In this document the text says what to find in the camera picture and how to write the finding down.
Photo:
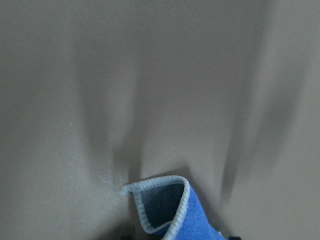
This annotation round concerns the blue microfibre towel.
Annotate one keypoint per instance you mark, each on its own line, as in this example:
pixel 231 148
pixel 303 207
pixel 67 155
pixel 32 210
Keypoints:
pixel 168 206

